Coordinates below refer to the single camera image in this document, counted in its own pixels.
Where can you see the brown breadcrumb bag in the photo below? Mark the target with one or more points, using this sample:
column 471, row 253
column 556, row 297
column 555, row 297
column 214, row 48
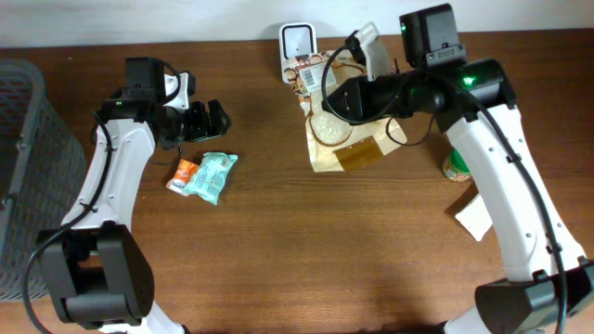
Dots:
column 333, row 144

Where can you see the white cream tube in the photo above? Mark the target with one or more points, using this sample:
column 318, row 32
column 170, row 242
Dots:
column 475, row 218

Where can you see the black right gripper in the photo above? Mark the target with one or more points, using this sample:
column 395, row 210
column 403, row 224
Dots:
column 361, row 105

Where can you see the green lid spice jar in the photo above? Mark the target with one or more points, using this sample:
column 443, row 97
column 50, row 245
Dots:
column 454, row 167

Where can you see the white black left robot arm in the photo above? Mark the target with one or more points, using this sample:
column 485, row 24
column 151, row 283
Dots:
column 95, row 273

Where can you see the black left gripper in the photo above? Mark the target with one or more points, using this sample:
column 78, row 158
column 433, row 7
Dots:
column 196, row 122

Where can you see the grey plastic mesh basket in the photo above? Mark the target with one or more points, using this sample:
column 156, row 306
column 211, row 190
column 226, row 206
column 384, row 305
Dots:
column 43, row 168

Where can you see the white barcode scanner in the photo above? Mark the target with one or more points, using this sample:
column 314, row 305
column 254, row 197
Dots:
column 296, row 40

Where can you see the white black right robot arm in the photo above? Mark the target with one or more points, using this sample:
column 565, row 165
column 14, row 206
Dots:
column 548, row 277

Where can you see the small orange white packet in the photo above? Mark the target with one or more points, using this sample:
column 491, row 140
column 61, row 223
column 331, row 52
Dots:
column 184, row 172

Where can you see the teal tissue packet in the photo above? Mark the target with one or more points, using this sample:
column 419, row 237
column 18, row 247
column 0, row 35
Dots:
column 209, row 180

